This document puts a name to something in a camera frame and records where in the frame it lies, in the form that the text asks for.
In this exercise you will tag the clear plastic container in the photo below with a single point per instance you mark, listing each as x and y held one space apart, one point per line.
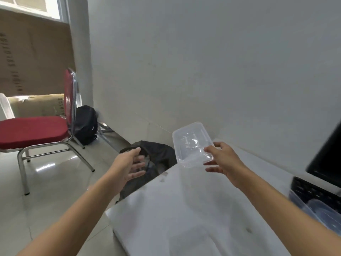
189 141

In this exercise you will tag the brown cardboard sheet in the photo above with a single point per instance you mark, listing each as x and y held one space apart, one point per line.
40 58

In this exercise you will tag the black computer monitor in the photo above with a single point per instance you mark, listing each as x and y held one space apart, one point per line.
330 162

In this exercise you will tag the grey metal folding frame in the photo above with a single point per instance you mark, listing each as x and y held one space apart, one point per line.
106 135

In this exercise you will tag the black garbage bag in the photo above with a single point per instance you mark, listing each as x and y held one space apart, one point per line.
159 157

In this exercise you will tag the person's right forearm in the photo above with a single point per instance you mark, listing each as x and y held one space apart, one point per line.
287 210

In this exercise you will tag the person's right hand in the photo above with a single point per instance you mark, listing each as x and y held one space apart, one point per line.
229 162

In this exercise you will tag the black keyboard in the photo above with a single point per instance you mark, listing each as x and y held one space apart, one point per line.
306 186

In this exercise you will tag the white window frame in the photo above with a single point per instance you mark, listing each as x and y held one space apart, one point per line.
32 2

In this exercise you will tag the white table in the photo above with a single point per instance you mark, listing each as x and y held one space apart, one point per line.
202 199

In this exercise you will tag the red chair with chrome frame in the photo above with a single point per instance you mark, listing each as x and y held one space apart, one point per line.
32 130

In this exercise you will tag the person's left forearm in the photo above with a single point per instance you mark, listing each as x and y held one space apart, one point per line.
66 221

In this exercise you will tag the black backpack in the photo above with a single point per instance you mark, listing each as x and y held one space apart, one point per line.
85 125

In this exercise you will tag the person's left hand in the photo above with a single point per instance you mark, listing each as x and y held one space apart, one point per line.
122 170

